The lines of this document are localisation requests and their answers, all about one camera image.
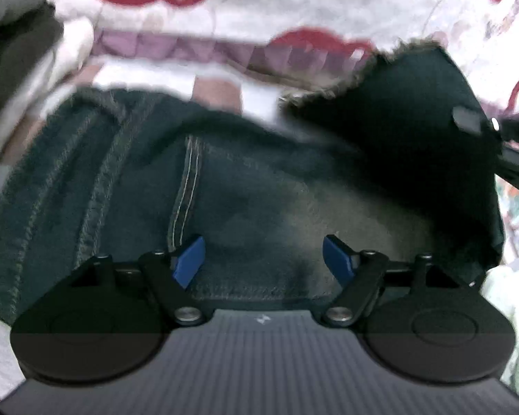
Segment dark blue denim jeans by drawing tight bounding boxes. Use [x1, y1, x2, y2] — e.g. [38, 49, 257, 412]
[0, 45, 506, 326]

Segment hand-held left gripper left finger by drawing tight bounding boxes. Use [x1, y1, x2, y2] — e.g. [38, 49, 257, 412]
[69, 234, 208, 326]

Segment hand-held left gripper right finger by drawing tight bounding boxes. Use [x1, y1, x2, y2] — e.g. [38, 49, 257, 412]
[322, 234, 464, 328]

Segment grey cloth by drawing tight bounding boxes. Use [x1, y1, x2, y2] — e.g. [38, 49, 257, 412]
[0, 0, 96, 139]

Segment white garment at right edge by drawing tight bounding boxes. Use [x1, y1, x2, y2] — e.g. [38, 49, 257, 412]
[480, 264, 519, 398]

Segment white bear print quilt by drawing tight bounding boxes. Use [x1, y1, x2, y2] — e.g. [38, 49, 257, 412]
[47, 0, 519, 117]

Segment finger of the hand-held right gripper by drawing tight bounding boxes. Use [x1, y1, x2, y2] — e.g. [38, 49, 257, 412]
[452, 106, 502, 136]

